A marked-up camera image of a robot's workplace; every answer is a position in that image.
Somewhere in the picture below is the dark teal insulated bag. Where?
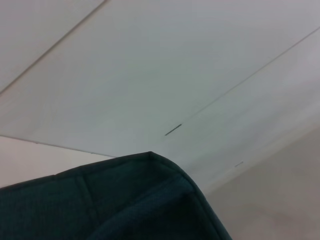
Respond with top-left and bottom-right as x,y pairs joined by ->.
0,150 -> 234,240

